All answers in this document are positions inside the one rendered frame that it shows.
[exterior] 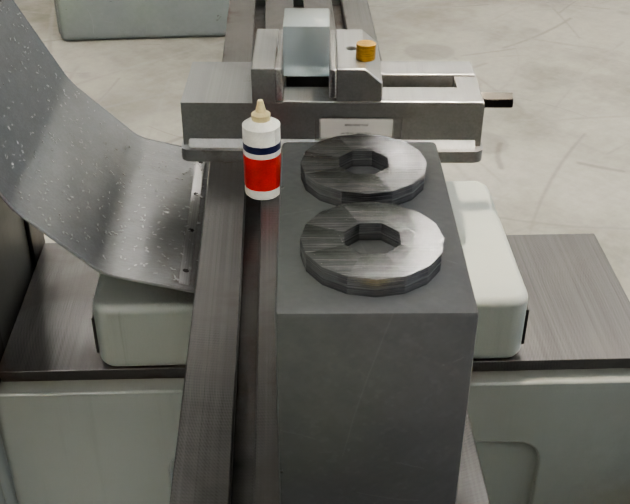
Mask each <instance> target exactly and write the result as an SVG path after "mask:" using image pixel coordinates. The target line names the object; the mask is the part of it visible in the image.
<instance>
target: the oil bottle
mask: <svg viewBox="0 0 630 504"><path fill-rule="evenodd" d="M242 135H243V162H244V183H245V193H246V194H247V195H248V196H249V197H251V198H253V199H256V200H270V199H273V198H275V197H277V196H278V195H279V194H280V173H281V138H280V122H279V120H277V119H276V118H273V117H270V112H269V111H267V110H266V109H265V105H264V102H263V100H262V99H259V100H258V101H257V106H256V110H255V111H253V112H252V113H251V117H250V118H248V119H246V120H244V121H243V123H242Z"/></svg>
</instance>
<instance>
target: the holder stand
mask: <svg viewBox="0 0 630 504"><path fill-rule="evenodd" d="M274 315H275V352H276V388H277V425H278V461H279V498H280V504H456V497H457V489H458V481H459V473H460V465H461V457H462V449H463V441H464V432H465V424H466V416H467V408H468V400H469V392H470V384H471V375H472V367H473V359H474V351H475V343H476V335H477V327H478V318H479V311H478V308H477V304H476V300H475V296H474V292H473V288H472V284H471V280H470V276H469V272H468V268H467V264H466V260H465V256H464V252H463V248H462V244H461V240H460V236H459V232H458V228H457V224H456V221H455V217H454V213H453V209H452V205H451V201H450V197H449V193H448V189H447V185H446V181H445V177H444V173H443V169H442V165H441V161H440V157H439V153H438V149H437V146H436V144H435V143H433V142H404V141H401V140H397V139H394V138H390V137H387V136H382V135H370V134H352V135H341V136H336V137H332V138H329V139H326V140H323V141H319V142H286V143H284V144H283V145H282V149H281V173H280V196H279V220H278V244H277V267H276V291H275V314H274Z"/></svg>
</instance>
